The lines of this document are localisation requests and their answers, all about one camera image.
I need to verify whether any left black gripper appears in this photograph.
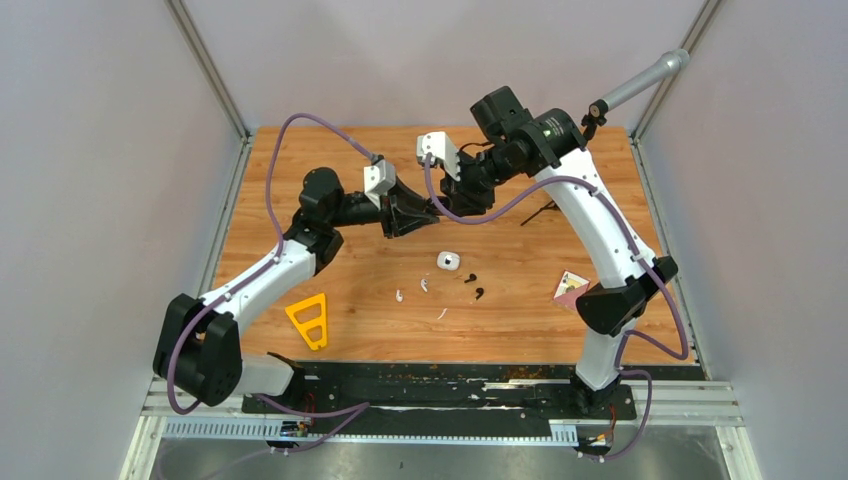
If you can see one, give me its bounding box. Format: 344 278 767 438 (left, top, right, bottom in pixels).
330 174 441 240

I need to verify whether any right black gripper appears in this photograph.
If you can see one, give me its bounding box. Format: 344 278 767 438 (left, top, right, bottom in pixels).
439 139 522 218

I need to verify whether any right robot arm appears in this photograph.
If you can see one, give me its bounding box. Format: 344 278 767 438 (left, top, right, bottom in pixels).
417 86 678 418

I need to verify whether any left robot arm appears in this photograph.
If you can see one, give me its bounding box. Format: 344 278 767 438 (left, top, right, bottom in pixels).
153 167 439 414

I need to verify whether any white earbud charging case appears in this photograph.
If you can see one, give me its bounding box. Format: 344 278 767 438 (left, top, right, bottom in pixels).
436 251 461 271

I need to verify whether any red playing card box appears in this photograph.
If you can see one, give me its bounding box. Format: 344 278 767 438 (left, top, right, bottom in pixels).
552 270 591 311

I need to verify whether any black tripod stand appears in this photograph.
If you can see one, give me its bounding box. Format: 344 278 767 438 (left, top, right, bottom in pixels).
519 99 607 228

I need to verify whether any yellow triangular plastic piece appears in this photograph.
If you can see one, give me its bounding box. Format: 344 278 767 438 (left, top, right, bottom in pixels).
284 293 328 351

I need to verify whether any grey metal cylinder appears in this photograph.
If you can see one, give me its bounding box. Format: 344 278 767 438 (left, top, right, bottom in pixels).
588 48 690 119

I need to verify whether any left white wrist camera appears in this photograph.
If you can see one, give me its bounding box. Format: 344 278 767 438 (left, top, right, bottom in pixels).
363 158 397 211

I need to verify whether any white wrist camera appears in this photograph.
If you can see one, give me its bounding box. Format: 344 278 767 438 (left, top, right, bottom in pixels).
416 131 461 181
363 158 397 211

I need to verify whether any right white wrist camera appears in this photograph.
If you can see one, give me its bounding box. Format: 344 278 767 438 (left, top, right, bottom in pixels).
416 131 461 181

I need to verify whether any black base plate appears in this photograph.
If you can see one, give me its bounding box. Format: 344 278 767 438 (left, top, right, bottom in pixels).
274 361 637 421

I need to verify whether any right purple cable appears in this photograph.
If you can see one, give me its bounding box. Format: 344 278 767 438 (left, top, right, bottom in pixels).
423 152 691 462

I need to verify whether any white slotted cable duct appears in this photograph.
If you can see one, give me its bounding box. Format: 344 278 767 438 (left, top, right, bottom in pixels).
162 417 580 446

